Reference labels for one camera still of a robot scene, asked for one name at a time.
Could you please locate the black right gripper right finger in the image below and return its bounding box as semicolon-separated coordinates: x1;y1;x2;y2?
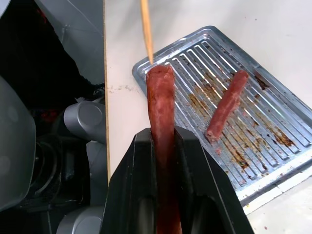
173;125;252;234

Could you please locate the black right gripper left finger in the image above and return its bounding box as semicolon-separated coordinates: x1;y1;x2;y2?
101;127;158;234

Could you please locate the long red sausage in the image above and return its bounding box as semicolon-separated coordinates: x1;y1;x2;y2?
146;64;183;234

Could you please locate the wooden skewer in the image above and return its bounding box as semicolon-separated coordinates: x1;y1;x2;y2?
140;0;155;66

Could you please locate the ribbed metal baking tray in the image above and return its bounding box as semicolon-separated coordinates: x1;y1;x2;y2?
132;25;312;202

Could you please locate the short red sausage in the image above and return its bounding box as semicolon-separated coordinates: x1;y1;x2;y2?
205;70;249;144

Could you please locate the silver robot body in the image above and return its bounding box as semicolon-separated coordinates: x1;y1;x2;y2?
0;0;109;234

